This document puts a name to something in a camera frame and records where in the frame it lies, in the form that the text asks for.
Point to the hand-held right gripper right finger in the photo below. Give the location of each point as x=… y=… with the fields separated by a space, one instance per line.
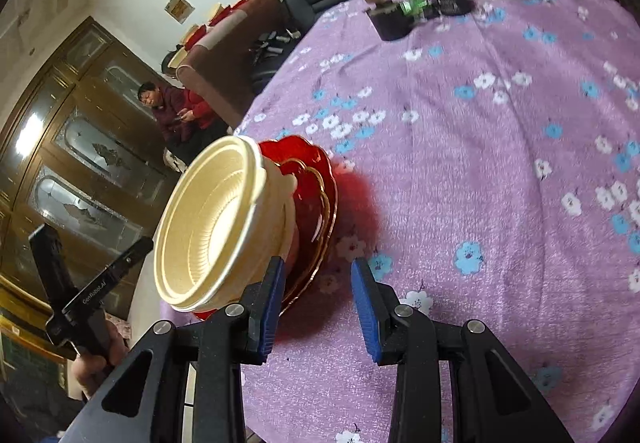
x=367 y=313

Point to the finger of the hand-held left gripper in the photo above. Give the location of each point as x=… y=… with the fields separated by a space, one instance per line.
x=50 y=263

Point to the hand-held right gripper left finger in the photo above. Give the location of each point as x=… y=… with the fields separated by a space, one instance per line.
x=267 y=308

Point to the beige plastic bowl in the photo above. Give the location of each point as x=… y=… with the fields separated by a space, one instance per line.
x=200 y=228
x=262 y=203

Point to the large red glass plate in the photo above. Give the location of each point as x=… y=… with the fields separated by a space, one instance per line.
x=320 y=163

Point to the person's left hand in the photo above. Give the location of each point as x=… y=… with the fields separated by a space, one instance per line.
x=95 y=373

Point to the wooden glass-door cabinet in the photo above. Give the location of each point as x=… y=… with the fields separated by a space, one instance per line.
x=75 y=148

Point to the black items on seat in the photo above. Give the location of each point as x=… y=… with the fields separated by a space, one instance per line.
x=272 y=58

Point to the brown padded chair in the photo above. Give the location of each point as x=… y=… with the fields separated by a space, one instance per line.
x=235 y=58

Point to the red and gold packages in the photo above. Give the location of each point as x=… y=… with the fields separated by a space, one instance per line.
x=210 y=23

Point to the black holder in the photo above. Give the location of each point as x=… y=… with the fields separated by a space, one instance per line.
x=390 y=23

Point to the green circuit board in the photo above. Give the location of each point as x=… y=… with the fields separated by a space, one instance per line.
x=417 y=7

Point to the small wall picture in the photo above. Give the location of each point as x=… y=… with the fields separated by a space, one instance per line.
x=180 y=7

